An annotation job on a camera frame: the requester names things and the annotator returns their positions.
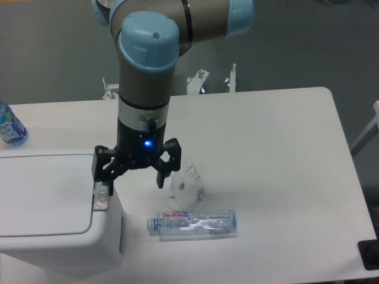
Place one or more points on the white metal base frame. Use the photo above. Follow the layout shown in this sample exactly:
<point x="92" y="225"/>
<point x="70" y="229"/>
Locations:
<point x="196" y="85"/>

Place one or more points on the white frame at right edge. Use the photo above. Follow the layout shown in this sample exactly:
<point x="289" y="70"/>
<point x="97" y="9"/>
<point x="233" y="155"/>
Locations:
<point x="368" y="133"/>

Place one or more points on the clear empty plastic water bottle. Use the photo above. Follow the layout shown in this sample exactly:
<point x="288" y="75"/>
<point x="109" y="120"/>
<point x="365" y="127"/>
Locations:
<point x="195" y="225"/>

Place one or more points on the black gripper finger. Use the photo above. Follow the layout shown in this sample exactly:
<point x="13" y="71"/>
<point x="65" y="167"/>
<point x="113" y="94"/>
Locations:
<point x="106" y="167"/>
<point x="164" y="168"/>

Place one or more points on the black clamp at table edge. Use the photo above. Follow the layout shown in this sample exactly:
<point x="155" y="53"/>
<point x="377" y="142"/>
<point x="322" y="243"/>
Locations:
<point x="369" y="253"/>

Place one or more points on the crumpled white plastic pouch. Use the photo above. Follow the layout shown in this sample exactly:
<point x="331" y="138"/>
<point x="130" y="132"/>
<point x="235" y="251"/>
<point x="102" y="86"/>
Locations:
<point x="186" y="187"/>

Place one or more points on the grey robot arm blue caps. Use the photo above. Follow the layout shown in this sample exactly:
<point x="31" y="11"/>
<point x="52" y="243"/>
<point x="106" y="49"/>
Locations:
<point x="149" y="38"/>

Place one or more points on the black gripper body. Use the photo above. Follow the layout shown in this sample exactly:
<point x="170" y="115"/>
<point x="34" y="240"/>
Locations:
<point x="137" y="149"/>

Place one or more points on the blue labelled drink bottle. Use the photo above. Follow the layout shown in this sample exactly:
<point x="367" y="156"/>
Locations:
<point x="13" y="131"/>

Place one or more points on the white push-button trash can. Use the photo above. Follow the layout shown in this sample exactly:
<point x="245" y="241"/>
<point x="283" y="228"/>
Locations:
<point x="53" y="214"/>

